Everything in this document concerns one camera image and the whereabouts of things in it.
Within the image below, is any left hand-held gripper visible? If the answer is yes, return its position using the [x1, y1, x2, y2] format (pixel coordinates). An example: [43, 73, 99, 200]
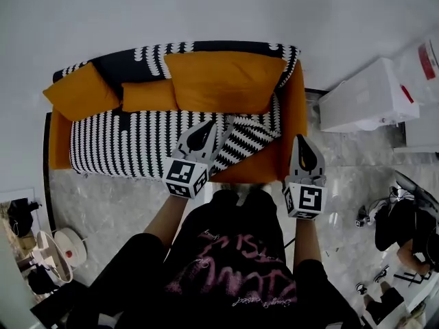
[161, 120, 220, 201]

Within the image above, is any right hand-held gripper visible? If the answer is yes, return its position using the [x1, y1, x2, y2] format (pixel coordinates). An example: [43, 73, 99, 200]
[282, 134, 329, 221]

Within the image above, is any orange sofa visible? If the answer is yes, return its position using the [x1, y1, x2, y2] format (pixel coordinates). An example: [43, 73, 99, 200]
[44, 40, 308, 184]

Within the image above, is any small orange cushion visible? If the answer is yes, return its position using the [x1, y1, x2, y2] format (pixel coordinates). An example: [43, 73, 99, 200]
[120, 79, 180, 114]

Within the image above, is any large orange cushion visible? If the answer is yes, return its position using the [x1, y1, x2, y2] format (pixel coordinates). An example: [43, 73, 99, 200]
[163, 51, 288, 116]

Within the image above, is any black white patterned blanket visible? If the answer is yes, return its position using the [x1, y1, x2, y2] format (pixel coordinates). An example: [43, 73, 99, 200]
[53, 40, 301, 181]

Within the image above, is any person's left forearm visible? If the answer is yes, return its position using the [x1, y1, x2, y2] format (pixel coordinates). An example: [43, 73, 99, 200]
[143, 194, 190, 250]

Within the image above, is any person's right forearm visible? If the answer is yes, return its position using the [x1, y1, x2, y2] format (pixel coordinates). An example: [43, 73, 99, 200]
[292, 217, 324, 271]

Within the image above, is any spare grey gripper device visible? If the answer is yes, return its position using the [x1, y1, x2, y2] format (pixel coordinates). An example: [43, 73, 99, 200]
[355, 206, 373, 230]

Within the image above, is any black office chair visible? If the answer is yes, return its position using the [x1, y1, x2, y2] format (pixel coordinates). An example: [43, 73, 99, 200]
[394, 169, 439, 219]

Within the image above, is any white cabinet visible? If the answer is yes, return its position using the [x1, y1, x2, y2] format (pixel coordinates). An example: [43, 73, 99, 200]
[394, 114, 439, 154]

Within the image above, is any person's black printed t-shirt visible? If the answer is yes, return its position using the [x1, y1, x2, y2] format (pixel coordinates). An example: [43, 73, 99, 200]
[67, 188, 361, 329]

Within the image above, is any clear water bottle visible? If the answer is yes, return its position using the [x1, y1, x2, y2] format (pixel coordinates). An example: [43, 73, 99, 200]
[400, 29, 439, 106]

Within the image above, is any round white side table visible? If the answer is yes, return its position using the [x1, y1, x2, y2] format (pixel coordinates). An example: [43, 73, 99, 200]
[36, 227, 88, 284]

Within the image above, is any black backpack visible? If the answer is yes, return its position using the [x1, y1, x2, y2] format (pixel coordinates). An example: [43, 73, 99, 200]
[7, 198, 43, 238]

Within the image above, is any black bag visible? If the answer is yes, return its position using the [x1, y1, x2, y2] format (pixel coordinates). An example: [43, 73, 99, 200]
[27, 267, 60, 295]

